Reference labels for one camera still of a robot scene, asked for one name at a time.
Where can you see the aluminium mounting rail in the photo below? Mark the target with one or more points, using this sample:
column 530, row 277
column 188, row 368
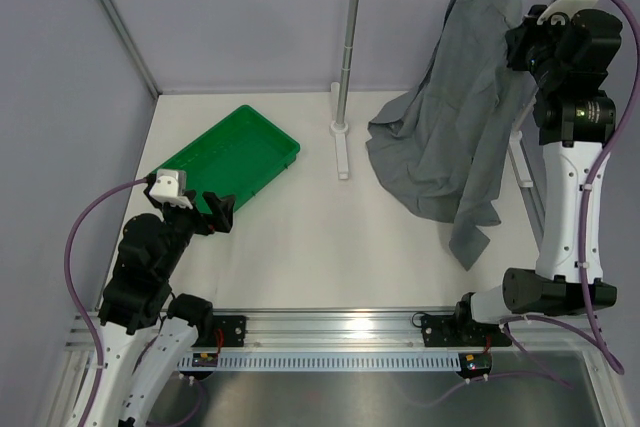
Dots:
column 343, row 330

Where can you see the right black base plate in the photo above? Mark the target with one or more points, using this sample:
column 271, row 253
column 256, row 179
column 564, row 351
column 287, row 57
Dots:
column 450, row 331

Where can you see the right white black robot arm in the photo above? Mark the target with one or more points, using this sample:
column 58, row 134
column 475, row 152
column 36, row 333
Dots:
column 568, row 57

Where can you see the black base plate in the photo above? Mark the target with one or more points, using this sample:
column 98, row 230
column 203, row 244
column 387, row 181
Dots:
column 222, row 330
column 450, row 331

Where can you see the green plastic tray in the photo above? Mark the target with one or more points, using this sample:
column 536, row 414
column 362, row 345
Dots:
column 238, row 156

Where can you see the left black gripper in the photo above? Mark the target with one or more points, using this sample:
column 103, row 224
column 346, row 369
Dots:
column 221, row 210

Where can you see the metal clothes rack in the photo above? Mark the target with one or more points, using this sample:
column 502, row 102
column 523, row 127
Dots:
column 339, row 127

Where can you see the white slotted cable duct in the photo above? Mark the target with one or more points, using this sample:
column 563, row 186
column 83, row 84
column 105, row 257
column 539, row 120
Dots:
column 324, row 362

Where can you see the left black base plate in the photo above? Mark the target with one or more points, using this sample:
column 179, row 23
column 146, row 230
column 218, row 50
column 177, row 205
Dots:
column 222, row 330

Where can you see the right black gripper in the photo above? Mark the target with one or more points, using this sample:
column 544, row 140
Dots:
column 520, row 37

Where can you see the aluminium frame post left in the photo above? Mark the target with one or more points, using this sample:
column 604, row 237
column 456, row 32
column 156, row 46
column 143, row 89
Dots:
column 122, row 32

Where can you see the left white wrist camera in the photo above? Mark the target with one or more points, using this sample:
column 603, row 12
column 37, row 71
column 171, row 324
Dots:
column 169, row 188

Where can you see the grey button-up shirt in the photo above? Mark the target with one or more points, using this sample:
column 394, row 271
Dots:
column 440, row 148

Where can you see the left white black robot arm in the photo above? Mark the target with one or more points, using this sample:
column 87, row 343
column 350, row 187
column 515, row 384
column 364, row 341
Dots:
column 143, row 330

